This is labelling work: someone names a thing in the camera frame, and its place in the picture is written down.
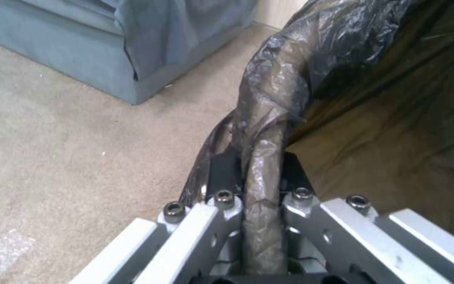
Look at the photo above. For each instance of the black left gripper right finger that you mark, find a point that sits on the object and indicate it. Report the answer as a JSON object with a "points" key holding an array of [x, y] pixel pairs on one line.
{"points": [[353, 236]]}

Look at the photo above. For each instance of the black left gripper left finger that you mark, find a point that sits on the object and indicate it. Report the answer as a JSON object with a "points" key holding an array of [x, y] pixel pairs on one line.
{"points": [[195, 236]]}

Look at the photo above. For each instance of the trash bin with black liner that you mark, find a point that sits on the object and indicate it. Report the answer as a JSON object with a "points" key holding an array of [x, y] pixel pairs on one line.
{"points": [[345, 88]]}

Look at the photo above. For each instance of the grey-blue fabric sofa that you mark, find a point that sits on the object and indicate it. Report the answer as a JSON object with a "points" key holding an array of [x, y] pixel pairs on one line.
{"points": [[105, 38]]}

